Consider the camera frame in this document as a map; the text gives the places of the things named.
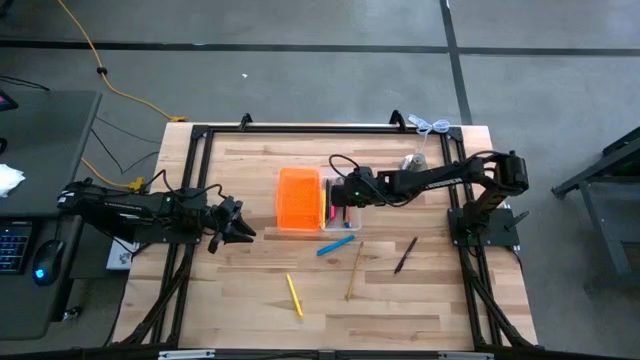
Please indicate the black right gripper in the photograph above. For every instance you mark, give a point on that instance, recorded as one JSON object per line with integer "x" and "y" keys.
{"x": 352, "y": 192}

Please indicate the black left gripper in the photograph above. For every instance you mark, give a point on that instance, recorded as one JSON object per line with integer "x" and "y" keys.
{"x": 225, "y": 215}

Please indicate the pink highlighter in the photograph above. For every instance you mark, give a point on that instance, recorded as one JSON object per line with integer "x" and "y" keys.
{"x": 332, "y": 214}

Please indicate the pink pen blue tip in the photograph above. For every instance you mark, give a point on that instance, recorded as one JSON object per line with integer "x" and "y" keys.
{"x": 346, "y": 222}

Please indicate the clear plastic box orange lid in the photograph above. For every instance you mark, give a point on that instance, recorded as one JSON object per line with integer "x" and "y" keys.
{"x": 298, "y": 200}

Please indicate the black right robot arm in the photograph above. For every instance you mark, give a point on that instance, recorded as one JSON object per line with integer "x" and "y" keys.
{"x": 440, "y": 181}

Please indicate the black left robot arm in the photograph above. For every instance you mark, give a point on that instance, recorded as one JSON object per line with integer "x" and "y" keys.
{"x": 125, "y": 207}

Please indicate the white printed box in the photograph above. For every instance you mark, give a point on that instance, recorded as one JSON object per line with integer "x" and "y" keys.
{"x": 120, "y": 256}

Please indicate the metal cylinder on round base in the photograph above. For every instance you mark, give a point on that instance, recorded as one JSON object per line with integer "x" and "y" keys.
{"x": 412, "y": 161}

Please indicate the natural wood pencil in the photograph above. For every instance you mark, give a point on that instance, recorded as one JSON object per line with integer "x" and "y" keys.
{"x": 354, "y": 271}

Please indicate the desk castor wheel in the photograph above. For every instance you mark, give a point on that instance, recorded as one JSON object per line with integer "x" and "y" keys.
{"x": 72, "y": 313}

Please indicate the black computer mouse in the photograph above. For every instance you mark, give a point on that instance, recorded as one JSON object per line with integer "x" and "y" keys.
{"x": 49, "y": 260}

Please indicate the dark grey desk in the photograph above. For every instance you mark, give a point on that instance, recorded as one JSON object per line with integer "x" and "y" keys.
{"x": 50, "y": 150}

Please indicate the backlit keyboard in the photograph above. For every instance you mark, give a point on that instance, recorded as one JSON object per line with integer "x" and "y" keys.
{"x": 14, "y": 247}

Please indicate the white crumpled tissue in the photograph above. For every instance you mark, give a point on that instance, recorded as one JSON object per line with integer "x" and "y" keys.
{"x": 10, "y": 180}

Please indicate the dark grey side table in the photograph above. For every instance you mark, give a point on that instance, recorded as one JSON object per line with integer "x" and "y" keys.
{"x": 597, "y": 225}

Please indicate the dark device with light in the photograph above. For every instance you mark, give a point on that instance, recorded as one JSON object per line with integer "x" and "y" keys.
{"x": 6, "y": 101}

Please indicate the black aluminium table frame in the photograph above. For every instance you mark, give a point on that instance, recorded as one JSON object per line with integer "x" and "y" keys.
{"x": 325, "y": 129}

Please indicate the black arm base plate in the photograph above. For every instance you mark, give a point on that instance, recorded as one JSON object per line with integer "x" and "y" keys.
{"x": 502, "y": 230}
{"x": 170, "y": 239}

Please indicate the black frame clamp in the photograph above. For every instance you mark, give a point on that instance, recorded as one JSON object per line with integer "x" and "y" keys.
{"x": 398, "y": 122}
{"x": 245, "y": 121}

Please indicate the silver metal bracket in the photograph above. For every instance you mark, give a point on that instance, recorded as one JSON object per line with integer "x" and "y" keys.
{"x": 185, "y": 354}
{"x": 465, "y": 356}

